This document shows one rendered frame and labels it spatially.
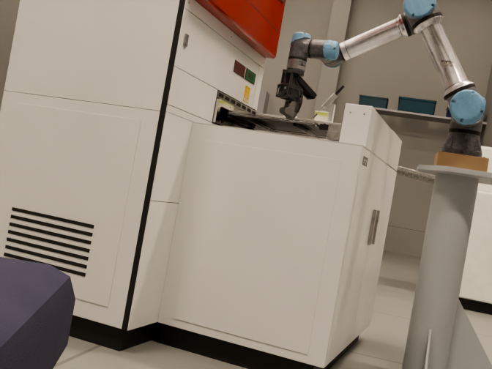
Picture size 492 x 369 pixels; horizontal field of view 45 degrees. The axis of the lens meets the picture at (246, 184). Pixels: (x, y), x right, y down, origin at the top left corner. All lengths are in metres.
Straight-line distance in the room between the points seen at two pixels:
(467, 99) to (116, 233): 1.31
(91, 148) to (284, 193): 0.69
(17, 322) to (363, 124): 1.83
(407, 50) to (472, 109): 8.51
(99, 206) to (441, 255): 1.26
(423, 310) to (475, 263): 2.49
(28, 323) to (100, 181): 1.82
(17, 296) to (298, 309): 1.74
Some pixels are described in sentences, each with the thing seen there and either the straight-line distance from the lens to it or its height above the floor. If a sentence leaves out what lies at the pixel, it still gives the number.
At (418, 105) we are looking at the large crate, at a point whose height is 2.37.
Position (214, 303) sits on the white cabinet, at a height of 0.20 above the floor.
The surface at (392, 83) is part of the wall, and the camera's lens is 10.62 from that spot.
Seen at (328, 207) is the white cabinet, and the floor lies 0.60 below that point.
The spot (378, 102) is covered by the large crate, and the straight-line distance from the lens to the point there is 9.90.
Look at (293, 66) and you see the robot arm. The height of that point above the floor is 1.12.
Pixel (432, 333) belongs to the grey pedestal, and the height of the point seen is 0.20.
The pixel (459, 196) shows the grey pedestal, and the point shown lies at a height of 0.72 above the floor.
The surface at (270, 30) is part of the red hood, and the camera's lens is 2.70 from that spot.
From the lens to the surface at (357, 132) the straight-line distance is 2.07.
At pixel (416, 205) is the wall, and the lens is 10.39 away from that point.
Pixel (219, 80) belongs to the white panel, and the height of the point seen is 1.01.
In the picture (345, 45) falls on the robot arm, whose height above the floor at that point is 1.26.
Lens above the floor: 0.61
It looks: level
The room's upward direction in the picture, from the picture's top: 10 degrees clockwise
